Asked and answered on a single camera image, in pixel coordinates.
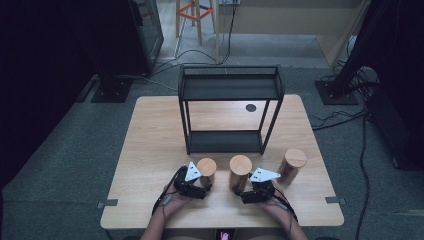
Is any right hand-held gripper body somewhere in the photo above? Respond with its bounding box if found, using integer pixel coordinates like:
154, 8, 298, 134
240, 167, 282, 205

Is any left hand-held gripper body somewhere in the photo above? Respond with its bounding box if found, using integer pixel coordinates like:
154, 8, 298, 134
173, 161, 203, 198

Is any glass jar of white balls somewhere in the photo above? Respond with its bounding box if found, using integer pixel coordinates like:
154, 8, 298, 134
196, 157, 218, 188

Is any glass jar of red berries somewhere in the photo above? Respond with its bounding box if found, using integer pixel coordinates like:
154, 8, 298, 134
228, 154, 253, 193

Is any glass jar of red dates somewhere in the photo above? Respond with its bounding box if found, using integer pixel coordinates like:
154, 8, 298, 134
276, 148, 308, 187

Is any black metal shelf rack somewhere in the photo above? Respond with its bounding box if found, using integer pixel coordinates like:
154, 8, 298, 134
177, 64, 286, 156

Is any person's left hand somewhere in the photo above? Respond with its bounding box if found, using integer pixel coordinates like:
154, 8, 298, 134
161, 184, 200, 216

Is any person's right hand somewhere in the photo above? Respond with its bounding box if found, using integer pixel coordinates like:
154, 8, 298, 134
258, 183, 294, 219

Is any black stand with square base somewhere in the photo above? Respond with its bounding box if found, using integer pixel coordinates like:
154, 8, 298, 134
314, 0, 379, 106
91, 77, 133, 104

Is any black equipment box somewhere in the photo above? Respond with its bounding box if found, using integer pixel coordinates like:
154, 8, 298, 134
364, 85, 424, 172

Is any dark glass-front cabinet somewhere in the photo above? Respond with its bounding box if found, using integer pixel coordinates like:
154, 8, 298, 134
128, 0, 165, 77

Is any wooden stool with orange brace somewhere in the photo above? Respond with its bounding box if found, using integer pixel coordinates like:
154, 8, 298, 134
175, 0, 222, 64

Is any grey table bracket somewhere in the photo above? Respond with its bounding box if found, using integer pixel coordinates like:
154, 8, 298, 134
97, 198, 119, 209
324, 196, 347, 205

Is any long black floor cable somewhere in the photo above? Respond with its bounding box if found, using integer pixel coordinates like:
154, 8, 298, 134
354, 114, 372, 240

